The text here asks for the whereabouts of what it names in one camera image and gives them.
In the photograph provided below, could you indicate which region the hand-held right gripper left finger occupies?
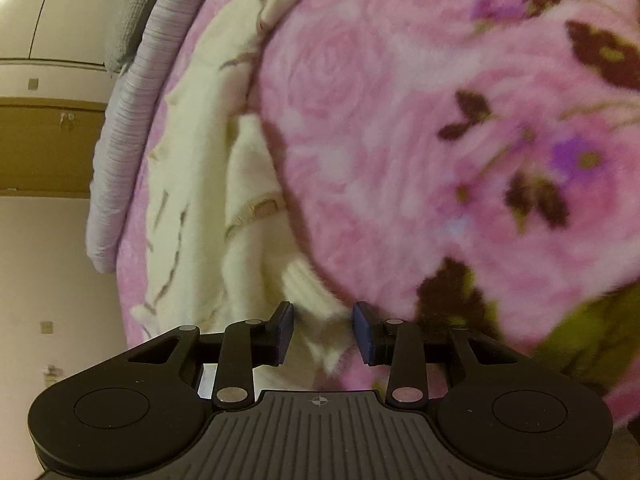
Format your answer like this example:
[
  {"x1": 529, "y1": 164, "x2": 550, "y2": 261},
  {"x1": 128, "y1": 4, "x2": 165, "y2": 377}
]
[{"x1": 127, "y1": 301, "x2": 296, "y2": 410}]

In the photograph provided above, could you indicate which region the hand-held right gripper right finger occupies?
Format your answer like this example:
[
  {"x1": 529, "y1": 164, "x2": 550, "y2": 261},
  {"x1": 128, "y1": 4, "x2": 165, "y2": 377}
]
[{"x1": 352, "y1": 302, "x2": 522, "y2": 409}]

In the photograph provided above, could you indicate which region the pink floral blanket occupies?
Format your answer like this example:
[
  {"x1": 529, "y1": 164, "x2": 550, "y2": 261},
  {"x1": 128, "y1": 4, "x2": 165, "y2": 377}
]
[{"x1": 115, "y1": 0, "x2": 640, "y2": 431}]

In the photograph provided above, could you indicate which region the lavender ribbed quilt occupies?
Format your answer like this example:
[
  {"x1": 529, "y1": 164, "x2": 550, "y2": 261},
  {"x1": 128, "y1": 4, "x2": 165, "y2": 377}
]
[{"x1": 86, "y1": 0, "x2": 227, "y2": 275}]

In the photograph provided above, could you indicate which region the grey pillow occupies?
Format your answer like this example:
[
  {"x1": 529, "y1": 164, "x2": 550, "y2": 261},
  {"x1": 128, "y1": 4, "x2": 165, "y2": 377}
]
[{"x1": 103, "y1": 0, "x2": 177, "y2": 77}]

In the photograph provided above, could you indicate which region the white wardrobe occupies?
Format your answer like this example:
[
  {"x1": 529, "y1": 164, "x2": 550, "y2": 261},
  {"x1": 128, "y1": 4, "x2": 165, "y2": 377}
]
[{"x1": 0, "y1": 0, "x2": 151, "y2": 67}]

